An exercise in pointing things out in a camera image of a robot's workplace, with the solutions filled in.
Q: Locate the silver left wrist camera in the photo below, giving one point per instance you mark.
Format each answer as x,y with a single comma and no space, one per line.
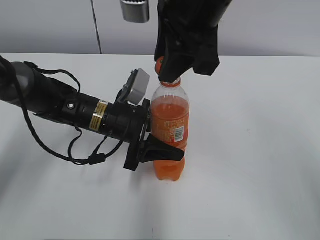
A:
135,88

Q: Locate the orange soda plastic bottle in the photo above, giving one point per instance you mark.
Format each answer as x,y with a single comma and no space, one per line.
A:
170,111

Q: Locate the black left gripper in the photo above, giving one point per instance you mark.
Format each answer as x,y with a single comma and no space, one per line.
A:
126,122

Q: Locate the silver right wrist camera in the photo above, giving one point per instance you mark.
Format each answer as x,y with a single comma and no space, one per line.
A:
135,11

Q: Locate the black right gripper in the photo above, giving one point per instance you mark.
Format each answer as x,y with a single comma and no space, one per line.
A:
187,37

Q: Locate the orange bottle cap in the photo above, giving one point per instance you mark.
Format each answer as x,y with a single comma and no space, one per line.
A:
158,65

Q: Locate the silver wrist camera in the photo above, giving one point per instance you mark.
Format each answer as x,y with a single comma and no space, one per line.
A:
135,88
135,11

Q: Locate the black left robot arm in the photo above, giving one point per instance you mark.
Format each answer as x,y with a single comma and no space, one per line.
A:
35,90

